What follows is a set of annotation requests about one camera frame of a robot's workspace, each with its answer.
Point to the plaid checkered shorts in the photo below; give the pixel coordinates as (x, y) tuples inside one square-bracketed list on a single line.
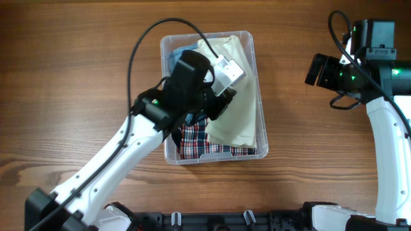
[(191, 142)]

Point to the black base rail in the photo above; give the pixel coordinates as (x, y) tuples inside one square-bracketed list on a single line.
[(274, 220)]

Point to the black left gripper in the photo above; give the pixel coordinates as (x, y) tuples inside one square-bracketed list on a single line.
[(219, 102)]

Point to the clear plastic container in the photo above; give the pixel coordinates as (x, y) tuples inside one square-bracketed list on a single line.
[(171, 42)]

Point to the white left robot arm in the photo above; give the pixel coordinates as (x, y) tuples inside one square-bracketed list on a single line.
[(195, 85)]

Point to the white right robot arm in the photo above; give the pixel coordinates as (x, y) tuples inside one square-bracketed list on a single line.
[(369, 72)]

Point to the blue jeans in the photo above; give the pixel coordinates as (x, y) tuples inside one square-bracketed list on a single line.
[(173, 58)]

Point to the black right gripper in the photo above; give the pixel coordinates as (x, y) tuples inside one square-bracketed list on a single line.
[(324, 80)]

